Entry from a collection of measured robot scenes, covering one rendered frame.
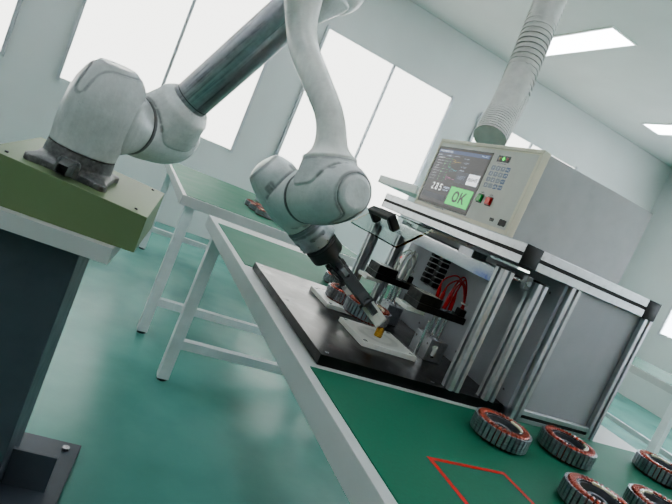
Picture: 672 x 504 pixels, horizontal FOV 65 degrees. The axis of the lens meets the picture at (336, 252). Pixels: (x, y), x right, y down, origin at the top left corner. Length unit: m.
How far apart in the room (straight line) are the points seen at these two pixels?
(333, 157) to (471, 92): 6.01
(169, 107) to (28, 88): 4.47
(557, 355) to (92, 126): 1.16
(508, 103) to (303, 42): 1.71
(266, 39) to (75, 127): 0.48
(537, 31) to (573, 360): 1.96
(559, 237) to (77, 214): 1.09
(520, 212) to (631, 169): 7.56
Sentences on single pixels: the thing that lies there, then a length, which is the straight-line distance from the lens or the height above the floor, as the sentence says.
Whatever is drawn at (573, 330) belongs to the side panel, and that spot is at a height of 0.98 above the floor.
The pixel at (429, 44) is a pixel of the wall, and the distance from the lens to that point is 6.63.
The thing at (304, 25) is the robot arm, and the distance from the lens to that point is 1.16.
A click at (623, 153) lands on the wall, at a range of 8.61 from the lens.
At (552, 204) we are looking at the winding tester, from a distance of 1.30.
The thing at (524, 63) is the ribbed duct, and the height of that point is 1.97.
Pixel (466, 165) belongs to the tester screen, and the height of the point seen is 1.26.
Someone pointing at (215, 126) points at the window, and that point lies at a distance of 5.82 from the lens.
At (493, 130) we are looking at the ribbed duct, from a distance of 2.61.
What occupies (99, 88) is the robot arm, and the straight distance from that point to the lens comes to 1.33.
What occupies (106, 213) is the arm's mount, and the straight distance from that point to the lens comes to 1.29.
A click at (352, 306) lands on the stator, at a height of 0.84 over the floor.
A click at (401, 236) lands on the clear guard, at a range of 1.05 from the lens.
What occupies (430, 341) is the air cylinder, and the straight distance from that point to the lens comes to 1.31.
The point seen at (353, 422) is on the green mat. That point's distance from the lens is 0.84.
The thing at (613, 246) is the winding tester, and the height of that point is 1.20.
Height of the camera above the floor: 1.06
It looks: 6 degrees down
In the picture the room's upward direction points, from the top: 23 degrees clockwise
